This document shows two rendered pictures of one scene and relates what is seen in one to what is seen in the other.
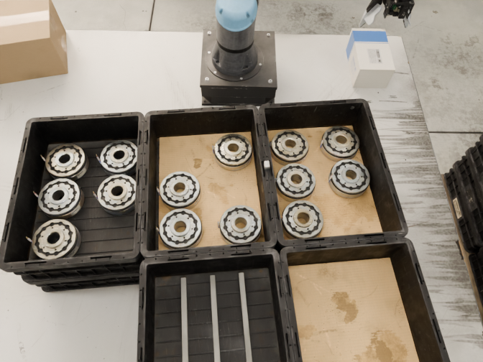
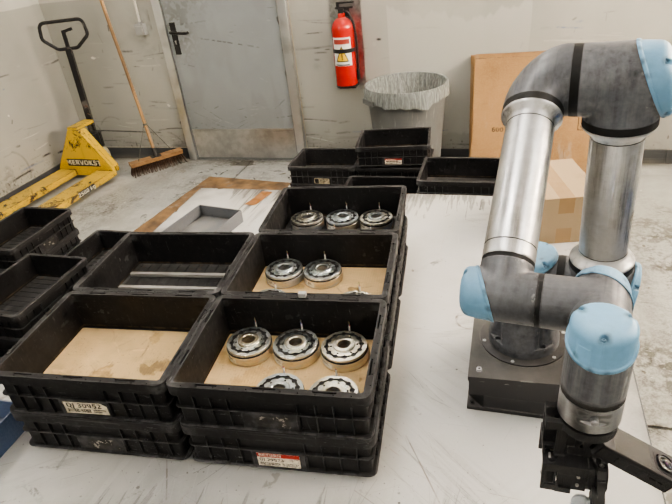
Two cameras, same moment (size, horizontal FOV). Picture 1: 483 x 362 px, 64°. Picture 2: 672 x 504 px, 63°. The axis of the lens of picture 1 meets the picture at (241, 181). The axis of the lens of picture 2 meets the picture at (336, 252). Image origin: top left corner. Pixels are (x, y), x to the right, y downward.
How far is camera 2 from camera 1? 1.38 m
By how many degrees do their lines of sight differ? 73
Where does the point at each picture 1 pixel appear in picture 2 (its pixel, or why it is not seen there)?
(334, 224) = (235, 377)
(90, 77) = not seen: hidden behind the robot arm
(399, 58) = not seen: outside the picture
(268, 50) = (545, 375)
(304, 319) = (164, 338)
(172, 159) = (364, 274)
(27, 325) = not seen: hidden behind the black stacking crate
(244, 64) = (499, 333)
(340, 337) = (134, 358)
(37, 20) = (557, 192)
